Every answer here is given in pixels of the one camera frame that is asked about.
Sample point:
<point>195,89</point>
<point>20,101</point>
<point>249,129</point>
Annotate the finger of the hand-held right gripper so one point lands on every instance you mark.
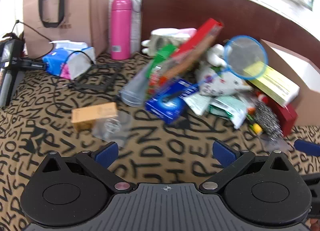
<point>306,147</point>

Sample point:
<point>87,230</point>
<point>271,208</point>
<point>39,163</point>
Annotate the letter-print brown tablecloth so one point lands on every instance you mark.
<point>155,136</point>

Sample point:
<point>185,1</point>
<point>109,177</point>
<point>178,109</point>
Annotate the yellow white box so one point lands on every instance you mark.
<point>275,85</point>

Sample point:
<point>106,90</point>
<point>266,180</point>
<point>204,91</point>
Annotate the pink thermos bottle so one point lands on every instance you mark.
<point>121,28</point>

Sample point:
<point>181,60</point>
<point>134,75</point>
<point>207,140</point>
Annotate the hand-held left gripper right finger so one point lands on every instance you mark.
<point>225,153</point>

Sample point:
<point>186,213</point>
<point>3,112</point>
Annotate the blue carton box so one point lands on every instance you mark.
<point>170,103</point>

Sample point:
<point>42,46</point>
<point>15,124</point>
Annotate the small yellow green object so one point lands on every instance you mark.
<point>256,128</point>

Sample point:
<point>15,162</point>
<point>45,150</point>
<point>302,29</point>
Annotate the floral cloth pouch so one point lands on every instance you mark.
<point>220,83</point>

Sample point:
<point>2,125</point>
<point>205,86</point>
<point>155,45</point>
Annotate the steel wool scrubber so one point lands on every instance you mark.
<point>267,121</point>

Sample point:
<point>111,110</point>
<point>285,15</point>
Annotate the black folding stand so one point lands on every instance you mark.
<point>110,65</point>

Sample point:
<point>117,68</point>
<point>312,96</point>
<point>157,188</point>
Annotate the pale green packet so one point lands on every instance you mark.
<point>197,103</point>

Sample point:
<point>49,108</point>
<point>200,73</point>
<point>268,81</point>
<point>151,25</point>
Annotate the blue-rimmed round mesh strainer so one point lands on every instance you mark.
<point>245,55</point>

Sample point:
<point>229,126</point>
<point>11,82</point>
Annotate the green white packet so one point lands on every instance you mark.
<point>230,111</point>

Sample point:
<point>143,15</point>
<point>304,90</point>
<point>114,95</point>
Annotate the white plush toy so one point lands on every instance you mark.
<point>162,35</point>

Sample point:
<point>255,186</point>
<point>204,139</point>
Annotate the blue white tissue pack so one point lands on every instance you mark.
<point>60,63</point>

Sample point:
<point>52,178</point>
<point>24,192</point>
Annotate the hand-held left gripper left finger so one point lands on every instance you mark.
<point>107,153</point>

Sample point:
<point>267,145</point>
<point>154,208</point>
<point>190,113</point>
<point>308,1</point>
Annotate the long red box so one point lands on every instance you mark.
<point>200,38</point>

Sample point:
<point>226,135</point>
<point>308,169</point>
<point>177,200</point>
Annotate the clear plastic bag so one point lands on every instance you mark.
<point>110,126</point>

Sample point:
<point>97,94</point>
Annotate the black camera on tripod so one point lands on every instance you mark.
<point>11,50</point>

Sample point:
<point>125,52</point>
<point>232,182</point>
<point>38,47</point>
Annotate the green box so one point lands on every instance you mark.
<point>162,55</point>

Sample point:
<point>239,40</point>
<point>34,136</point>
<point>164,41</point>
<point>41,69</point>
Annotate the brown cardboard box white inside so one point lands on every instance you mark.
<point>307,90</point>

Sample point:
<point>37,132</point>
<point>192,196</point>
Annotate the dark brown board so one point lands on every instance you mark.
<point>175,3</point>

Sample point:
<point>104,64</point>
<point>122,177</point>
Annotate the clear plastic cup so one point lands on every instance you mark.
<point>135,90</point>

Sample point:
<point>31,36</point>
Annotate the small brown carton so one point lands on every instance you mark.
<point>92,114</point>

